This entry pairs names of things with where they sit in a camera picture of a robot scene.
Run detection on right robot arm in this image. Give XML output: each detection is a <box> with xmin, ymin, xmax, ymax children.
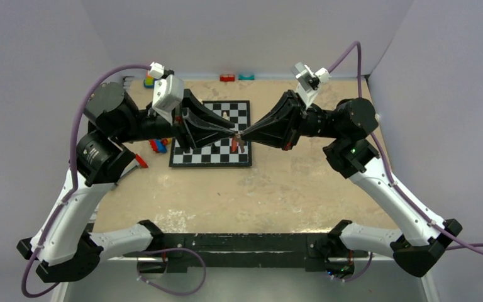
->
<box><xmin>240</xmin><ymin>91</ymin><xmax>462</xmax><ymax>277</ymax></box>

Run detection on colourful toy block pile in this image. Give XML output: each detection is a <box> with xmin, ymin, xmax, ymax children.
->
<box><xmin>149</xmin><ymin>138</ymin><xmax>171</xmax><ymax>154</ymax></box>

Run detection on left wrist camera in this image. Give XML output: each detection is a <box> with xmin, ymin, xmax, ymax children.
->
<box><xmin>148</xmin><ymin>62</ymin><xmax>184</xmax><ymax>125</ymax></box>

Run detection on teal block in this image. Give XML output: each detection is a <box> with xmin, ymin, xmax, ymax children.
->
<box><xmin>238</xmin><ymin>72</ymin><xmax>255</xmax><ymax>81</ymax></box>

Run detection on silver key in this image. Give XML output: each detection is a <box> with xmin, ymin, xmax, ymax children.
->
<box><xmin>236</xmin><ymin>135</ymin><xmax>245</xmax><ymax>153</ymax></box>

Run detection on purple cable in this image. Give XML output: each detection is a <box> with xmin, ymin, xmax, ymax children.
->
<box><xmin>20</xmin><ymin>64</ymin><xmax>153</xmax><ymax>299</ymax></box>
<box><xmin>328</xmin><ymin>40</ymin><xmax>483</xmax><ymax>260</ymax></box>

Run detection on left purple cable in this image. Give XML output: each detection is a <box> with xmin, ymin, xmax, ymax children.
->
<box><xmin>20</xmin><ymin>64</ymin><xmax>153</xmax><ymax>299</ymax></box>

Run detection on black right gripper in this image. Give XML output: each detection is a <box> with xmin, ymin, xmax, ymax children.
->
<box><xmin>241</xmin><ymin>90</ymin><xmax>343</xmax><ymax>152</ymax></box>

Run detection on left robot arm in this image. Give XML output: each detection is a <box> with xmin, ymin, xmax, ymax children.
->
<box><xmin>17</xmin><ymin>82</ymin><xmax>235</xmax><ymax>283</ymax></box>

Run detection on black white chessboard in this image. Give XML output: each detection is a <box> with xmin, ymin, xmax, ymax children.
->
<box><xmin>169</xmin><ymin>100</ymin><xmax>253</xmax><ymax>168</ymax></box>

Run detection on red block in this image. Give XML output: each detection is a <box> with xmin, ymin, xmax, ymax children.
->
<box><xmin>219</xmin><ymin>74</ymin><xmax>236</xmax><ymax>82</ymax></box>

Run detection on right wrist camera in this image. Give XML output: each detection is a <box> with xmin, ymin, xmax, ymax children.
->
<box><xmin>290</xmin><ymin>62</ymin><xmax>331</xmax><ymax>109</ymax></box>

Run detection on red key tag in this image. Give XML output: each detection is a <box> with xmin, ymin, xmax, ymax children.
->
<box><xmin>230</xmin><ymin>138</ymin><xmax>238</xmax><ymax>154</ymax></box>

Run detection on red handled tool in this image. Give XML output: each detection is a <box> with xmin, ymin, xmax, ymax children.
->
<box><xmin>114</xmin><ymin>154</ymin><xmax>148</xmax><ymax>186</ymax></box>

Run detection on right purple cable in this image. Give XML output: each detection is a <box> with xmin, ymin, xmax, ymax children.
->
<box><xmin>328</xmin><ymin>40</ymin><xmax>483</xmax><ymax>260</ymax></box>

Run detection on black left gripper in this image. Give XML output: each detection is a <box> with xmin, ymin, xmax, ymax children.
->
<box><xmin>114</xmin><ymin>87</ymin><xmax>235</xmax><ymax>153</ymax></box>

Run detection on black table front rail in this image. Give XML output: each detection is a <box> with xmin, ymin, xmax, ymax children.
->
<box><xmin>129</xmin><ymin>233</ymin><xmax>369</xmax><ymax>273</ymax></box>

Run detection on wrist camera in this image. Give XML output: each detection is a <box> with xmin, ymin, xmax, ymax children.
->
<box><xmin>148</xmin><ymin>62</ymin><xmax>184</xmax><ymax>125</ymax></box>
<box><xmin>290</xmin><ymin>62</ymin><xmax>331</xmax><ymax>109</ymax></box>

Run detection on stacked colour blocks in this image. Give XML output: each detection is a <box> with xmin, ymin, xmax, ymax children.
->
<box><xmin>143</xmin><ymin>73</ymin><xmax>156</xmax><ymax>89</ymax></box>

